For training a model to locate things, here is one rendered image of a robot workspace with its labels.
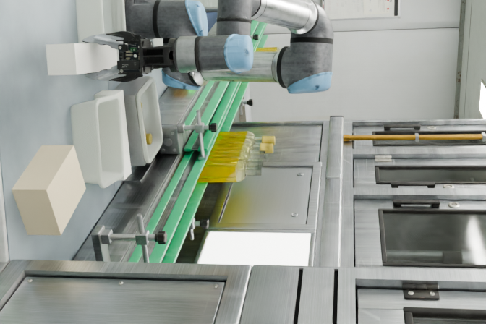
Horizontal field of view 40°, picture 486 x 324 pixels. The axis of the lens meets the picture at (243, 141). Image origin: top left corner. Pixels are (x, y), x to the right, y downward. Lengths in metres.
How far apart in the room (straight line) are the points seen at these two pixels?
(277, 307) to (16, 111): 0.67
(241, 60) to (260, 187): 1.01
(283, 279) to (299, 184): 1.09
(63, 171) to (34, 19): 0.34
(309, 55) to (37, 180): 0.77
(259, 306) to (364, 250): 0.89
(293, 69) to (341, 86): 6.57
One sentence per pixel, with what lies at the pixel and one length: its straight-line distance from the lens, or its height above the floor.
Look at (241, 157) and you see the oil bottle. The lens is 2.14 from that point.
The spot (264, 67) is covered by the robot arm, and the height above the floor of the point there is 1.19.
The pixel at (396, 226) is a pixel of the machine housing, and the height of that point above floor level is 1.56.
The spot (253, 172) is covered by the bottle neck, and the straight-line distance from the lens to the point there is 2.10.
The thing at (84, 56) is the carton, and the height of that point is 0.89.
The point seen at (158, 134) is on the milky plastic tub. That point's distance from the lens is 2.08.
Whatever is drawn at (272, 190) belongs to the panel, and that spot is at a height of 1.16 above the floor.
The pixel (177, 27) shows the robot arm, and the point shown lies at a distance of 1.97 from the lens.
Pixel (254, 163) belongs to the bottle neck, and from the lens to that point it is 2.15.
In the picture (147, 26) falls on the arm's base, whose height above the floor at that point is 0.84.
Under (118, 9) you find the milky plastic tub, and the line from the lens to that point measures 1.85.
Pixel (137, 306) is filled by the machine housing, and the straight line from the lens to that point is 1.22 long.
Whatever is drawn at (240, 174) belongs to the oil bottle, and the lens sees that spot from 2.10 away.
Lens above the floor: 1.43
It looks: 9 degrees down
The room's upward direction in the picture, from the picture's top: 90 degrees clockwise
